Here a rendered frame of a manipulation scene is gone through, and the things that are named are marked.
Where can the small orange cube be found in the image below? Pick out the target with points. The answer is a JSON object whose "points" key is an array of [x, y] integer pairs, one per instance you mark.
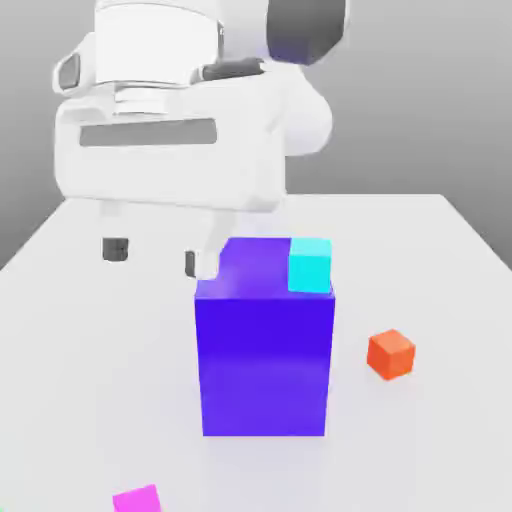
{"points": [[391, 355]]}

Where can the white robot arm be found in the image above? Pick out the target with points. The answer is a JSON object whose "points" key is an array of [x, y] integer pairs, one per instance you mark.
{"points": [[156, 44]]}

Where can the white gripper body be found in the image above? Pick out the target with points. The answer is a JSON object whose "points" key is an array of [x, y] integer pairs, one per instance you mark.
{"points": [[168, 172]]}

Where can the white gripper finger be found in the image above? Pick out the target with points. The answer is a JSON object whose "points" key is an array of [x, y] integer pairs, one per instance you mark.
{"points": [[115, 248], [210, 256]]}

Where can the large blue box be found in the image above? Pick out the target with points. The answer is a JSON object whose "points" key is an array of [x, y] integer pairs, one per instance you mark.
{"points": [[264, 360]]}

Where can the small cyan cube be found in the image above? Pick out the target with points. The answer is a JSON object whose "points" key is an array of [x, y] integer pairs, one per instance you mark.
{"points": [[310, 266]]}

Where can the small magenta cube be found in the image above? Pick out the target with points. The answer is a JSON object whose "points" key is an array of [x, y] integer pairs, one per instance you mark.
{"points": [[138, 500]]}

